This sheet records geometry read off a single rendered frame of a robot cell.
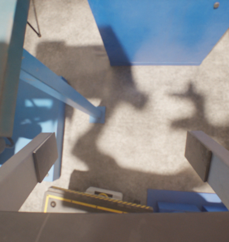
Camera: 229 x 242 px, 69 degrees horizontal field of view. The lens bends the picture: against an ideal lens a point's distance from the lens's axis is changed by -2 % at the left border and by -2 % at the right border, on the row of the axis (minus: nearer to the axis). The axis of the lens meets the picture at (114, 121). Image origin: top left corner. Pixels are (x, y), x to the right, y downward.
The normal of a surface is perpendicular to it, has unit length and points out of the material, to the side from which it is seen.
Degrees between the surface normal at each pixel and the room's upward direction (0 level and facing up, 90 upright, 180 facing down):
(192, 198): 0
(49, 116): 0
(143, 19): 90
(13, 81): 90
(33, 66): 90
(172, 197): 0
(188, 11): 90
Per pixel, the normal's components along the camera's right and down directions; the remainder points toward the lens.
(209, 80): -0.14, -0.12
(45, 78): 0.99, 0.04
